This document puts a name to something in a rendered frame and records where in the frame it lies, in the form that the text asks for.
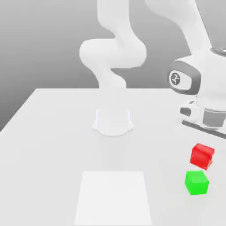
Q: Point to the small green cube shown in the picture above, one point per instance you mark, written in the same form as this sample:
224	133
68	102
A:
196	183

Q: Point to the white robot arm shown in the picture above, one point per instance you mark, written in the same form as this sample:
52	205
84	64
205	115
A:
113	54

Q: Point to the small red cube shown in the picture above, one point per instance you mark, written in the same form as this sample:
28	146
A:
200	157

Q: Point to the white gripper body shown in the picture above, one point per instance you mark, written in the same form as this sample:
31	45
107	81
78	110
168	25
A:
203	129

